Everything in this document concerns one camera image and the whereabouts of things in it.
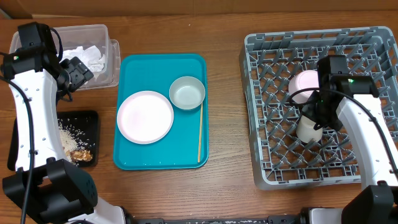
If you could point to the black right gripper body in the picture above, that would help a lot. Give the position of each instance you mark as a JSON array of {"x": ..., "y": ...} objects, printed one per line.
[{"x": 313, "y": 112}]

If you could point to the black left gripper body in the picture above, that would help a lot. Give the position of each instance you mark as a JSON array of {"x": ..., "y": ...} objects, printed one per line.
[{"x": 76, "y": 76}]

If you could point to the large white napkin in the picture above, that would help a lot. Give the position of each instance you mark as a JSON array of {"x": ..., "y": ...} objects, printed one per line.
[{"x": 91, "y": 57}]

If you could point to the white ceramic cup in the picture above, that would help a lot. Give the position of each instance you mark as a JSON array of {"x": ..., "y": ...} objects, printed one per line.
[{"x": 305, "y": 130}]

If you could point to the large pink plate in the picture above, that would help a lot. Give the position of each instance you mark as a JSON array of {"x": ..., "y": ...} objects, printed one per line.
[{"x": 145, "y": 117}]

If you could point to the grey saucer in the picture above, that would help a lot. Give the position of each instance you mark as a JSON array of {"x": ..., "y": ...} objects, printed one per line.
[{"x": 187, "y": 93}]

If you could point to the wooden chopstick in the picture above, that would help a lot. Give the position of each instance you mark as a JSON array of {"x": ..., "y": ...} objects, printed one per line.
[{"x": 200, "y": 133}]

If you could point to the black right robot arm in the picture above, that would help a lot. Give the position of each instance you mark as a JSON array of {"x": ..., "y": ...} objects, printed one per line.
[{"x": 352, "y": 102}]

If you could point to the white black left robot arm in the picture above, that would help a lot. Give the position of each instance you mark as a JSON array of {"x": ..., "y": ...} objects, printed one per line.
[{"x": 46, "y": 185}]

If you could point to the clear plastic bin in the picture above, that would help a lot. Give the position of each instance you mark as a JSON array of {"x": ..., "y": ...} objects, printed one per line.
[{"x": 102, "y": 46}]

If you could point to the black plastic tray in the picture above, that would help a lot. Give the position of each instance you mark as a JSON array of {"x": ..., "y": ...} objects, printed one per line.
[{"x": 86, "y": 125}]

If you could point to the teal plastic tray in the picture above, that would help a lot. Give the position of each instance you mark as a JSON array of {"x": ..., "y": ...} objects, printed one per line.
[{"x": 179, "y": 148}]

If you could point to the white rice pile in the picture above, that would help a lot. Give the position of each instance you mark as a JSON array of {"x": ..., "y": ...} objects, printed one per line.
[{"x": 70, "y": 141}]

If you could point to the grey plastic dish rack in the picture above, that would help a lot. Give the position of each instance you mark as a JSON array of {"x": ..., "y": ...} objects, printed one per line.
[{"x": 268, "y": 62}]

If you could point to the brown food scraps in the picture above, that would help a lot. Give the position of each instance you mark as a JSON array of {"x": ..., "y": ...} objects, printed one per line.
[{"x": 79, "y": 155}]

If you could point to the brown cardboard backdrop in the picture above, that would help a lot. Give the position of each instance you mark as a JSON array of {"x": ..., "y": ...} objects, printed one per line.
[{"x": 24, "y": 9}]

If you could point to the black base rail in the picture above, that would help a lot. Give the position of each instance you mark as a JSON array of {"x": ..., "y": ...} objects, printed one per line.
[{"x": 233, "y": 219}]

